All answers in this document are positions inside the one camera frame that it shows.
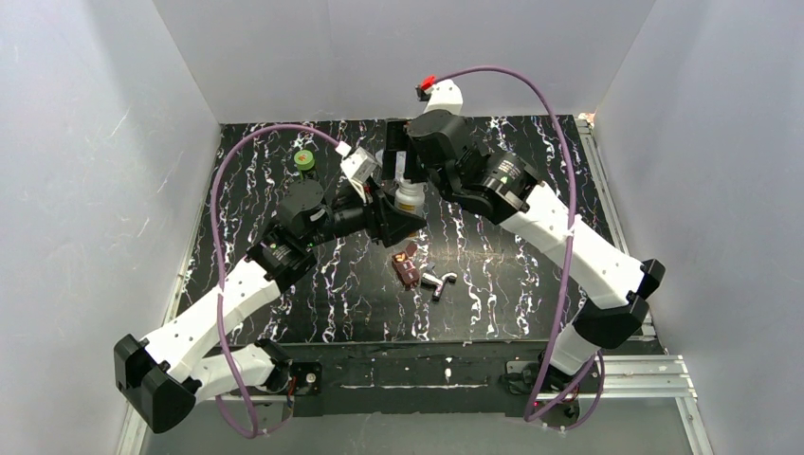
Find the white pill bottle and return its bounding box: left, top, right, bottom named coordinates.
left=393, top=178, right=426, bottom=217

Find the red weekly pill organizer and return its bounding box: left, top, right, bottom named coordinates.
left=391, top=242, right=421, bottom=289

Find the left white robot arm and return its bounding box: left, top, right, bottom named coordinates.
left=113, top=180, right=427, bottom=433

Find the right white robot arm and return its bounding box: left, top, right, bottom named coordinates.
left=384, top=109, right=666, bottom=375

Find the chrome metal faucet fitting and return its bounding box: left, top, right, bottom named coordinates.
left=420, top=272, right=457, bottom=302

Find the green capped dark bottle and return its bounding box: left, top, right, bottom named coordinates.
left=293, top=150, right=318, bottom=179

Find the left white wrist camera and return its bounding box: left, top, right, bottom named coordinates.
left=336, top=141, right=380, bottom=204

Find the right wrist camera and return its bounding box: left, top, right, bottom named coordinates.
left=415, top=75, right=464, bottom=116

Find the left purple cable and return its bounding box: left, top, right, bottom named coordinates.
left=209, top=123, right=353, bottom=440

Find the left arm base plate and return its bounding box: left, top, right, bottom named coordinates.
left=247, top=360, right=323, bottom=428

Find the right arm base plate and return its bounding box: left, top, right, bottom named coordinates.
left=499, top=359, right=605, bottom=432

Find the aluminium frame rail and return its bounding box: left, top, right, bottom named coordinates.
left=116, top=116, right=714, bottom=455

